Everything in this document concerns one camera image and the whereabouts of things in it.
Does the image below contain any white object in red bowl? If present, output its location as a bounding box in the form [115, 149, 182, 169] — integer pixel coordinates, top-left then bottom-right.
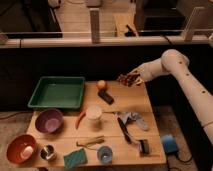
[20, 146, 34, 159]

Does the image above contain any wooden board top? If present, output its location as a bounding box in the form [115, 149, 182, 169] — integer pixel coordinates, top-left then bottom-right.
[27, 81, 166, 167]

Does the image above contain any red chili pepper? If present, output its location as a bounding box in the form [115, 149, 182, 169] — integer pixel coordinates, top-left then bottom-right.
[75, 109, 86, 130]

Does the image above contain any small metal cup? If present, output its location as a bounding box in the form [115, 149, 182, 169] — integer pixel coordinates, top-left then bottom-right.
[40, 145, 56, 162]

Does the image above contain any red bowl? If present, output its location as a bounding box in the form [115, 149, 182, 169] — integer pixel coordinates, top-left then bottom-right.
[6, 134, 37, 164]

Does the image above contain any bunch of red grapes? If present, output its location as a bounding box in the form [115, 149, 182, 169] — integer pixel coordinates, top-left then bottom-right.
[117, 74, 141, 87]

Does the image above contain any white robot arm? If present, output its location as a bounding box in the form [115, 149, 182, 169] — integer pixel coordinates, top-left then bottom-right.
[130, 49, 213, 145]

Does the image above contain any orange fruit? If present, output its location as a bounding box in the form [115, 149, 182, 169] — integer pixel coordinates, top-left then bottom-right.
[97, 80, 107, 90]

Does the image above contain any purple bowl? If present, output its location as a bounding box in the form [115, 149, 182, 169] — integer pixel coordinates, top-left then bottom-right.
[35, 108, 63, 134]

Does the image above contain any black rectangular block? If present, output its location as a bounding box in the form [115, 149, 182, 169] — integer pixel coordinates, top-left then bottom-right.
[98, 90, 114, 105]

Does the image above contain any green plastic tray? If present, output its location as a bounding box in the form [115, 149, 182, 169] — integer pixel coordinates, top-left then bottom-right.
[28, 76, 85, 110]

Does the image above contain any white cup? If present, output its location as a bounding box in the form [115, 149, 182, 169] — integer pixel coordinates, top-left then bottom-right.
[86, 105, 102, 126]

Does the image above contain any teal sponge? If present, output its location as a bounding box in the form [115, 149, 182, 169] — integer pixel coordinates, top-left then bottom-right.
[63, 148, 87, 169]

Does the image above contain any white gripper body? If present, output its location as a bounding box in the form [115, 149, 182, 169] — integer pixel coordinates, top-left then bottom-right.
[130, 67, 147, 86]

